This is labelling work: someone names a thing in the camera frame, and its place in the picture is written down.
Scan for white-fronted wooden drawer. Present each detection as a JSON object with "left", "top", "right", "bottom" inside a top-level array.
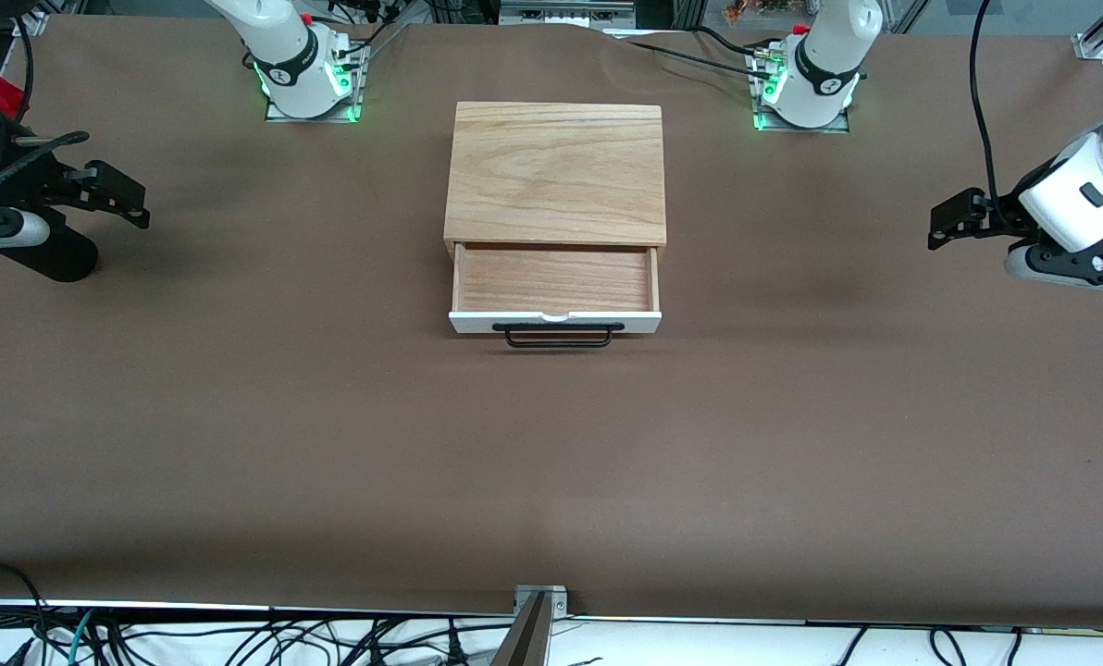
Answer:
[{"left": 448, "top": 242, "right": 663, "bottom": 335}]

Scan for black metal drawer handle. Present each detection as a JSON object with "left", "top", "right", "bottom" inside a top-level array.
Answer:
[{"left": 492, "top": 322, "right": 626, "bottom": 350}]

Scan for light wooden drawer cabinet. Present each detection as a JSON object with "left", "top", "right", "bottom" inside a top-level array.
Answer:
[{"left": 443, "top": 102, "right": 669, "bottom": 269}]

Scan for black cylindrical vase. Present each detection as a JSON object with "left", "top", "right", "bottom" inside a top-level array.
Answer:
[{"left": 0, "top": 231, "right": 99, "bottom": 283}]

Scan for grey power strip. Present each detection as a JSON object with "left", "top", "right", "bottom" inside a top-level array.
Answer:
[{"left": 501, "top": 0, "right": 636, "bottom": 27}]

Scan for brown paper table cover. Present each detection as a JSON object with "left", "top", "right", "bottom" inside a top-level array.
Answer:
[{"left": 0, "top": 14, "right": 1103, "bottom": 630}]

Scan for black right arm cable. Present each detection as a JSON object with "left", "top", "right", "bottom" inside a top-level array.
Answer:
[{"left": 0, "top": 14, "right": 92, "bottom": 191}]

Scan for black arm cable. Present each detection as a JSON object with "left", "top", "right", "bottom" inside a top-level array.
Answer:
[
  {"left": 0, "top": 14, "right": 92, "bottom": 191},
  {"left": 970, "top": 0, "right": 1010, "bottom": 203}
]

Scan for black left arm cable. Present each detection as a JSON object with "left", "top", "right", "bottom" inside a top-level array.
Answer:
[{"left": 970, "top": 0, "right": 1010, "bottom": 203}]

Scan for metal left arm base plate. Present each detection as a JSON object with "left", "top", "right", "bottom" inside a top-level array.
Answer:
[{"left": 750, "top": 46, "right": 851, "bottom": 133}]

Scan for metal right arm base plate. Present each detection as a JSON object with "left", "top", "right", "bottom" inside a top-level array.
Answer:
[{"left": 265, "top": 42, "right": 367, "bottom": 123}]

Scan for short black table cable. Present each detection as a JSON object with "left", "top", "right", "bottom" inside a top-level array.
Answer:
[{"left": 695, "top": 25, "right": 767, "bottom": 58}]

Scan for black base connector cables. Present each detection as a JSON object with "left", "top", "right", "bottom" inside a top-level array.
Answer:
[{"left": 309, "top": 0, "right": 406, "bottom": 58}]

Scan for long black table cable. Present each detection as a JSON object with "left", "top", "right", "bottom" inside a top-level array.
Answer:
[{"left": 624, "top": 40, "right": 761, "bottom": 79}]

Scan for black looped floor cable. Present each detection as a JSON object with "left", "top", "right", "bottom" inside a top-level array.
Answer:
[{"left": 0, "top": 561, "right": 50, "bottom": 666}]

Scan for aluminium table edge rail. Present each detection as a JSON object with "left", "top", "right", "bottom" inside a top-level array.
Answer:
[{"left": 0, "top": 598, "right": 1103, "bottom": 639}]

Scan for teal cable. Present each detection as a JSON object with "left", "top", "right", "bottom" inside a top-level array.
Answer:
[{"left": 66, "top": 610, "right": 96, "bottom": 666}]

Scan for tangled black cable bundle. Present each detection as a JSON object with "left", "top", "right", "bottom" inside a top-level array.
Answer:
[{"left": 98, "top": 618, "right": 515, "bottom": 666}]

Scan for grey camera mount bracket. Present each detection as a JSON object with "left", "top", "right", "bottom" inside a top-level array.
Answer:
[{"left": 491, "top": 585, "right": 569, "bottom": 666}]

